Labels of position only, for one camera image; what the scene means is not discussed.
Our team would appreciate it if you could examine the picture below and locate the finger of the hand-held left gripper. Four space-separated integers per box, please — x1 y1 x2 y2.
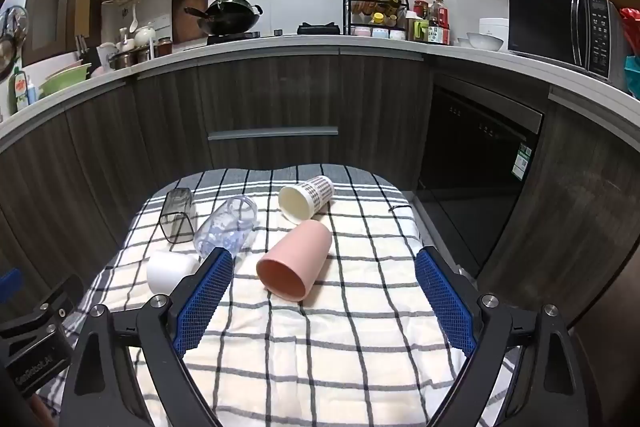
0 268 24 306

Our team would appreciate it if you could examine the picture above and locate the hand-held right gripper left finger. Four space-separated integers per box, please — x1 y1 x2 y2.
59 246 234 427

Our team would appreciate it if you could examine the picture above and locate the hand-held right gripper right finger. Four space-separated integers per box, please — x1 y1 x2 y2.
415 246 597 427

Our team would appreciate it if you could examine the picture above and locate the pink cup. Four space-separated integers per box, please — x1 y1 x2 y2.
256 219 333 304

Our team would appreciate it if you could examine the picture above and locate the plain white cup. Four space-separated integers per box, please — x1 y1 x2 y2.
146 250 201 295

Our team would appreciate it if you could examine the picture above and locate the clear plastic cup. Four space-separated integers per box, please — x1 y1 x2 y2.
193 195 258 261

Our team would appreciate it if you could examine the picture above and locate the grey transparent cup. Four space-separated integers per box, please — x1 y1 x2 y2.
159 188 197 244

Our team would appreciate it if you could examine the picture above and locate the white checked-pattern cup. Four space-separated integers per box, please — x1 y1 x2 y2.
278 175 335 225

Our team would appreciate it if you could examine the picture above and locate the white black checked cloth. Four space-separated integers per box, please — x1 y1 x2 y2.
37 163 516 427

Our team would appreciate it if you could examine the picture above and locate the black built-in dishwasher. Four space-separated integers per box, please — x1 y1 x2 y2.
414 74 545 280

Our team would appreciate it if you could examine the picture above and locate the green dish soap bottle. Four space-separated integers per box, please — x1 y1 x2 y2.
12 68 32 112

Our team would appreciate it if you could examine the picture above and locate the green plastic basin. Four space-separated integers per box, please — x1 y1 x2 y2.
39 63 93 96

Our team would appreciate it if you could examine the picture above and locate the hanging glass pot lid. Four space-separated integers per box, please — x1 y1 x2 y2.
0 5 29 80

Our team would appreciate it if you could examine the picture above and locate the black knife block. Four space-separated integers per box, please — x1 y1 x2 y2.
75 34 99 68

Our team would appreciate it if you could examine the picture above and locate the white bowl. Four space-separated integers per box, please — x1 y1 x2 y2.
466 32 505 52

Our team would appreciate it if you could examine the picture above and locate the white teapot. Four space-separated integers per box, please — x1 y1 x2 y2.
133 23 157 49

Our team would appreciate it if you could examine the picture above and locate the red-cap sauce bottle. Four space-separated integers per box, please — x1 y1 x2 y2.
427 0 451 46

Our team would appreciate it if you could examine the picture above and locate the white rice cooker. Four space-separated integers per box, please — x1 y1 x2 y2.
479 18 510 40

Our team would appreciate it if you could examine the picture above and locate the dark wooden cutting board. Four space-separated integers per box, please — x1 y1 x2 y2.
171 0 210 45

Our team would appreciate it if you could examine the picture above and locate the black wok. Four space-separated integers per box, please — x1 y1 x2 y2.
184 0 264 36

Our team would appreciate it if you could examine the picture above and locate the black microwave oven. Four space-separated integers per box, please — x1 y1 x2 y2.
507 0 627 90

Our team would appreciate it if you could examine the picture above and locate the black stove burner grate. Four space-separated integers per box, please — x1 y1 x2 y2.
297 22 341 36

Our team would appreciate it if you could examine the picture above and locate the black spice rack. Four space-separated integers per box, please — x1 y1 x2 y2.
343 0 412 40

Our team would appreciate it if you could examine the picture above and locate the red bag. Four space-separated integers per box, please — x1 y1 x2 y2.
620 7 640 54

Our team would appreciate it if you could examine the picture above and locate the silver drawer handle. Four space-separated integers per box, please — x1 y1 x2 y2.
207 126 339 142

